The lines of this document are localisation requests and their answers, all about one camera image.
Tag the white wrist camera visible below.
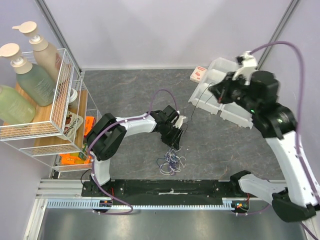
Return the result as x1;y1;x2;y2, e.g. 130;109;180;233
173;110;188;129
232;51;258;86

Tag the beige pump bottle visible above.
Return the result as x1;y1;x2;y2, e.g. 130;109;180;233
12;21;62;82

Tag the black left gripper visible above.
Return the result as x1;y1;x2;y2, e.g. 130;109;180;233
160;123;184;152

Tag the wooden shelf board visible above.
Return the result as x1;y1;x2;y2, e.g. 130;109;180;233
0;80;88;157

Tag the grey-green pump bottle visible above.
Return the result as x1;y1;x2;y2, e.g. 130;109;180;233
0;43;56;107

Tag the white plastic compartment tray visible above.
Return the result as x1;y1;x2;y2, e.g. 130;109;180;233
188;57;253;129

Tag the light green bottle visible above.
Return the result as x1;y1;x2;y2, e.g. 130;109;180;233
0;85;36;125

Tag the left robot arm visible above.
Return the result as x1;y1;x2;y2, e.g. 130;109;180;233
81;105;188;197

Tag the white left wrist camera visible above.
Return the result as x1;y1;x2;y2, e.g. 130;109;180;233
173;110;188;129

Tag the blue thin cable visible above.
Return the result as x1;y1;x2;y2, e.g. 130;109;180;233
156;148;182;173

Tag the white slotted cable duct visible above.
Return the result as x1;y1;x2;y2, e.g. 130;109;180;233
46;198;235;211

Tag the white thin cable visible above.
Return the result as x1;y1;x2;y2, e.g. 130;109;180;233
159;149;187;176

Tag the small red white box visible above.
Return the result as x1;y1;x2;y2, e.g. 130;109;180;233
189;66;207;83

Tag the small white cup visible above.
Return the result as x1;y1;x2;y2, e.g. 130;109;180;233
68;88;78;105

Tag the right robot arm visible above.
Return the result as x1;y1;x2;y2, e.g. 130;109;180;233
208;70;320;223

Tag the white wire basket shelf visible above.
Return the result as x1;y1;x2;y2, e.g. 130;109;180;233
0;48;102;172

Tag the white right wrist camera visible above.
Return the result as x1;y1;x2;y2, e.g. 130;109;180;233
232;51;258;86

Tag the black thin cable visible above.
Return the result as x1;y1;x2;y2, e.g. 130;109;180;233
183;82;221;126

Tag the orange snack packet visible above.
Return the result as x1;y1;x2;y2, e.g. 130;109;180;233
83;116;96;138

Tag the brown white snack bag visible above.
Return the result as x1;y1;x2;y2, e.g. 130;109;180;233
58;111;84;141

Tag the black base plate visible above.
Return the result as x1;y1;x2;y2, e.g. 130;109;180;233
81;178;261;207

